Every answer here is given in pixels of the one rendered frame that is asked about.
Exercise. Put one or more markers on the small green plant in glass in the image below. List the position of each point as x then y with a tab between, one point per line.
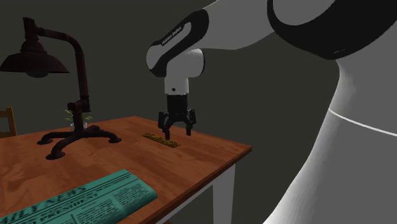
70	116

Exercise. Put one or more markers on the folded teal newspaper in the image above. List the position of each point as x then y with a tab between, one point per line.
93	201

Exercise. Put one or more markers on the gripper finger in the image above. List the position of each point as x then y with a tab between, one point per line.
164	122
190	119

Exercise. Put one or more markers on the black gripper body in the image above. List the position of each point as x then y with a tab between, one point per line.
177	107

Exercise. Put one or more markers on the wooden chair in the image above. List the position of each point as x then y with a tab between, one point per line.
9	123

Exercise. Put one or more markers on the wooden table with white legs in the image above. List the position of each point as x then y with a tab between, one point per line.
130	164

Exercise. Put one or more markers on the flat yellow patterned bar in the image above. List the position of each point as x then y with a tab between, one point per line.
154	137

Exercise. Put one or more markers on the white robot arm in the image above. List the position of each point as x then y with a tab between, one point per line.
356	155

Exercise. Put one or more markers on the dark pipe desk lamp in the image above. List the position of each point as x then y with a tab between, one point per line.
81	77

